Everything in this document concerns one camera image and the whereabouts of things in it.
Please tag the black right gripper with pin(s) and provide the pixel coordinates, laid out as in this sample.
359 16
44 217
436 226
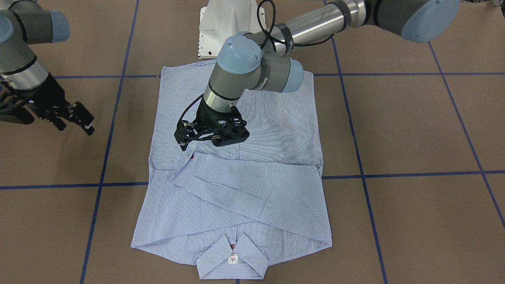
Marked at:
50 96

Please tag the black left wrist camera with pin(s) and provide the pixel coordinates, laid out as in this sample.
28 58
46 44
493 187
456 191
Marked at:
229 132

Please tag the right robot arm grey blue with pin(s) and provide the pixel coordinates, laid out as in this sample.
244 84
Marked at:
25 23

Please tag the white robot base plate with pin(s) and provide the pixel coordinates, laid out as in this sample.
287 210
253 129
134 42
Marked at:
221 19

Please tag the blue striped button shirt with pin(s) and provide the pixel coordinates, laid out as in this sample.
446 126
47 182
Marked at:
234 211

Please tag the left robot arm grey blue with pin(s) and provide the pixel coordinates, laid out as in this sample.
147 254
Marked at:
260 61

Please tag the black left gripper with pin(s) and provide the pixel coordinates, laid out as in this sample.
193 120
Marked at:
204 114

